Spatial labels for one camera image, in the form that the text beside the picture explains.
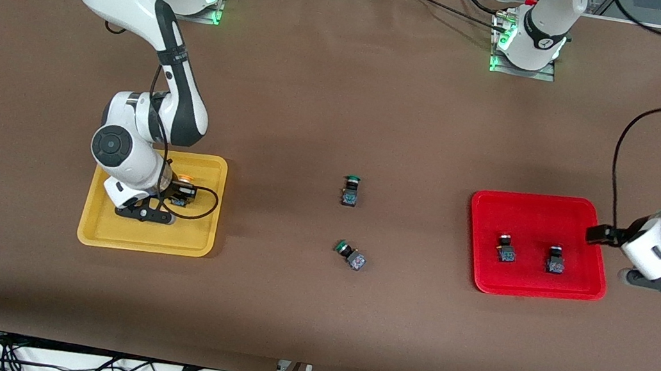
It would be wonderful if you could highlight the black cable on table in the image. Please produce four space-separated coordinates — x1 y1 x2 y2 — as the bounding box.
384 0 514 30

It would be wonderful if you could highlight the red push button switch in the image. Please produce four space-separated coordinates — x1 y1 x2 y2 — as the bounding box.
544 243 568 276
493 233 521 266

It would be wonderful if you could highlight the yellow push button switch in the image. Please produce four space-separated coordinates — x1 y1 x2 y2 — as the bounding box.
170 172 195 209

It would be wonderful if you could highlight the green push button switch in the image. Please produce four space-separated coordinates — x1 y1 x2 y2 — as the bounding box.
331 238 370 273
339 174 363 209

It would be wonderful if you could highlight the brown table cover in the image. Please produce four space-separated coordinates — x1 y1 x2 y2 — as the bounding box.
0 0 661 371

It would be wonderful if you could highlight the red plastic tray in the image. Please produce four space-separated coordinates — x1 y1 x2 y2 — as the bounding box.
459 183 619 311

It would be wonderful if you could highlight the yellow plastic tray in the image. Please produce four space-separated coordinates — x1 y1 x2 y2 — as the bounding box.
76 138 230 264

